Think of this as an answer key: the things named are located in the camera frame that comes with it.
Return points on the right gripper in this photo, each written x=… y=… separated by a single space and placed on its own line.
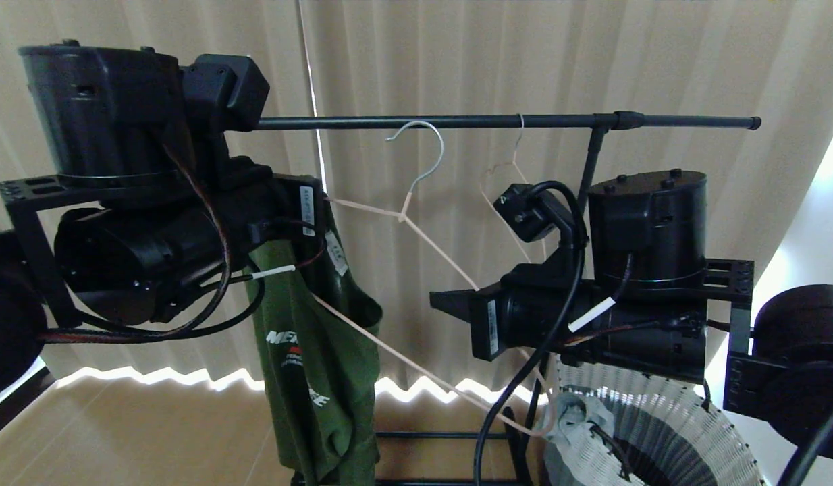
x=626 y=337

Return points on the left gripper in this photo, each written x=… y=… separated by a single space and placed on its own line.
x=140 y=263

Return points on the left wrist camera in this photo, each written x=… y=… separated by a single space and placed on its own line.
x=227 y=88

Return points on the black clothes rack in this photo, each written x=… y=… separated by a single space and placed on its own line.
x=457 y=122

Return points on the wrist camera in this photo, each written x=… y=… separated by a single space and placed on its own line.
x=524 y=212
x=227 y=88

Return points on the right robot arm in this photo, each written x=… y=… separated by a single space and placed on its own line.
x=646 y=229

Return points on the pale grey garment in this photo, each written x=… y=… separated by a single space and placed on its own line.
x=575 y=432

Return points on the beige curtain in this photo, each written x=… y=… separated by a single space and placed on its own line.
x=659 y=54

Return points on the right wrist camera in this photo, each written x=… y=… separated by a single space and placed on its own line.
x=524 y=212

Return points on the pink clothes hanger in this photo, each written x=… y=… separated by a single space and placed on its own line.
x=518 y=145
x=443 y=254

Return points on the green printed shirt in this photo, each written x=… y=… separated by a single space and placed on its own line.
x=322 y=378

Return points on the white laundry basket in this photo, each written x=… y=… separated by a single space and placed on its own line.
x=673 y=432

